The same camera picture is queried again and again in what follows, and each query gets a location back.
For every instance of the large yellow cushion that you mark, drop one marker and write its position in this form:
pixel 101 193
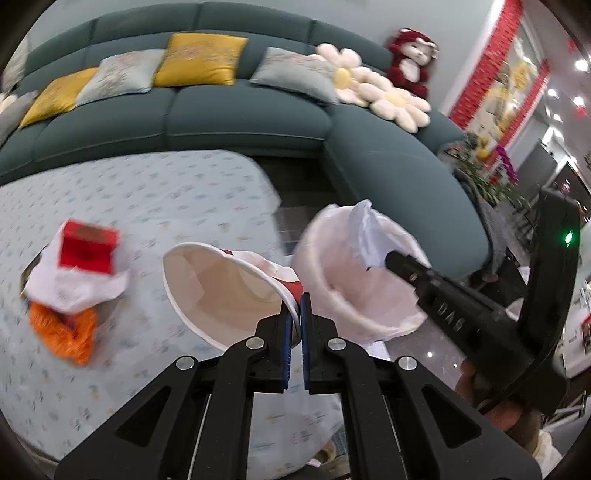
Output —
pixel 198 60

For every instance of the red monkey plush toy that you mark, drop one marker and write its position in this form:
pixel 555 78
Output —
pixel 411 64

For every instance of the person's right hand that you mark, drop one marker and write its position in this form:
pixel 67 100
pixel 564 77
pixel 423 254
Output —
pixel 508 417

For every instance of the teal sofa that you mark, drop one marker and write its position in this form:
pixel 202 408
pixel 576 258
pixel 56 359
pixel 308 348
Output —
pixel 244 115

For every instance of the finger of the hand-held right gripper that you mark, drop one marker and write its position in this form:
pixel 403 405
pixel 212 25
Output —
pixel 461 309

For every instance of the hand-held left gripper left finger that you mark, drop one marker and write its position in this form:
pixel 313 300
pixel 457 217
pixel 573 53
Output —
pixel 287 350

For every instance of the white trash bin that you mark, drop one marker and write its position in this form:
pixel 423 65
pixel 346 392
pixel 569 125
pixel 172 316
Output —
pixel 318 295

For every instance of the pale blue embroidered cushion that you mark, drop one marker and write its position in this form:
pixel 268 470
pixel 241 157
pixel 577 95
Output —
pixel 122 76
pixel 295 74

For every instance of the white cloth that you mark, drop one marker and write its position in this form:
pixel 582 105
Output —
pixel 69 290

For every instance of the beige slipper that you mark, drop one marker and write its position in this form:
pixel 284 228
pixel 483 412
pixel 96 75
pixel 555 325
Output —
pixel 325 454

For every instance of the white plastic trash bag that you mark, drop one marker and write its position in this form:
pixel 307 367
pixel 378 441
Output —
pixel 367 230

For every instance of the white red paper cup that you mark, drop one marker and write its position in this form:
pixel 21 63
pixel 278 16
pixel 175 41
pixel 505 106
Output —
pixel 207 286

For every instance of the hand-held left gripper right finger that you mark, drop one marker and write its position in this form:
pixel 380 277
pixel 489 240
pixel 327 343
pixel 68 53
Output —
pixel 305 350

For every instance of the yellow embroidered cushion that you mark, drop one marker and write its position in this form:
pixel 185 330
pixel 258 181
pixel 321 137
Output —
pixel 55 97

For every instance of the orange mesh scrubber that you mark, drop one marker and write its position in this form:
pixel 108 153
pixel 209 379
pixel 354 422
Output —
pixel 64 332

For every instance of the red box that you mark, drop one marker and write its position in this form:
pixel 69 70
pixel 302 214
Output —
pixel 87 249

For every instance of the potted flowering plant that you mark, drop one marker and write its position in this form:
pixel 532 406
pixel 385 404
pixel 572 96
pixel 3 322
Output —
pixel 485 170

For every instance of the red framed wall decoration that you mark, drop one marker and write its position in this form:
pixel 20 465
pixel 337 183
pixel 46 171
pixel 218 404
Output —
pixel 475 92

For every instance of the floral pale blue tablecloth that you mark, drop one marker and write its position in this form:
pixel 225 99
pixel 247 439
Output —
pixel 161 194

